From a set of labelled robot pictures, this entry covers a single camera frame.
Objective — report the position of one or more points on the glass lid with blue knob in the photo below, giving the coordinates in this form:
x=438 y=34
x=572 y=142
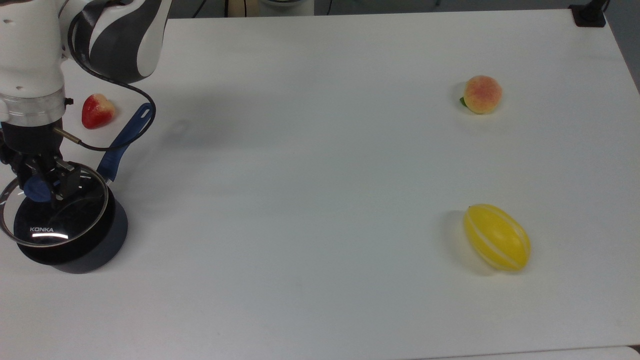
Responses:
x=50 y=222

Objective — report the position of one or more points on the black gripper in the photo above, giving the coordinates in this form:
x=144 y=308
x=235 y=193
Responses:
x=32 y=142

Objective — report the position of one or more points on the red toy strawberry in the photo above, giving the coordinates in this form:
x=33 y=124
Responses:
x=96 y=112

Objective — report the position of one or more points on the yellow striped toy melon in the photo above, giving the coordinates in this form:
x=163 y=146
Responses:
x=497 y=238

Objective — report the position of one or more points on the black clamp mount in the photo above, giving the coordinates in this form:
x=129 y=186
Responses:
x=589 y=16

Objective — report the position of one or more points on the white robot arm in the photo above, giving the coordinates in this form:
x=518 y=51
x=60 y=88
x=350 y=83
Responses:
x=30 y=50

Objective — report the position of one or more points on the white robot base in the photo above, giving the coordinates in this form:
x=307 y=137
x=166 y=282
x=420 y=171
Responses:
x=285 y=7

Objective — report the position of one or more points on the toy peach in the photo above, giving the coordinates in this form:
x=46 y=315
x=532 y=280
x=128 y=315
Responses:
x=482 y=94

